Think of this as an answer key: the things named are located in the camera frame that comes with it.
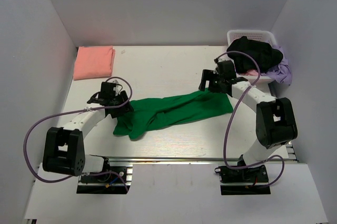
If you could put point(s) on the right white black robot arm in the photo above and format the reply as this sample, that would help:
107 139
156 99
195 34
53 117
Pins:
275 123

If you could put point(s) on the black garment in basket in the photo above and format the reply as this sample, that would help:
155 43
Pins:
263 53

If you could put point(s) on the white plastic laundry basket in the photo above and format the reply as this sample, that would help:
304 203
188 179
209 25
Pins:
258 35

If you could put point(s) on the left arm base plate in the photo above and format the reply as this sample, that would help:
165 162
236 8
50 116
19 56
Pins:
124 171

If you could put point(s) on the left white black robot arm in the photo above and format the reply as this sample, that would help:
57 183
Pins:
64 151

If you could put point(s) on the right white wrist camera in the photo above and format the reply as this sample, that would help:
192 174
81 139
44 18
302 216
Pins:
216 70

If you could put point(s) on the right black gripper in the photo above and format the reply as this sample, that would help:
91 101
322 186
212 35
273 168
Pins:
207 75

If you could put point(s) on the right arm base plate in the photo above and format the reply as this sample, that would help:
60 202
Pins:
249 175

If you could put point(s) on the green t shirt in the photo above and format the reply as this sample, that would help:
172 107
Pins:
157 113

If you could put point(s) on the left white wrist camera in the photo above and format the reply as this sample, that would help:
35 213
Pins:
117 84

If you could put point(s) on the lilac garment in basket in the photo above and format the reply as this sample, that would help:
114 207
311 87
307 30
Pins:
280 73

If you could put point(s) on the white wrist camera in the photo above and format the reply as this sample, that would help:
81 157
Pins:
117 84
216 70

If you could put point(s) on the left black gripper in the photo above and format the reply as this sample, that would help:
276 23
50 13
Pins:
127 108

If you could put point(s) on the pink garment in basket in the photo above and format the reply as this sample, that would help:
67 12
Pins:
252 72

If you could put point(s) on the folded pink t shirt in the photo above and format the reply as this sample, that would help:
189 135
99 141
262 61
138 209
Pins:
93 62

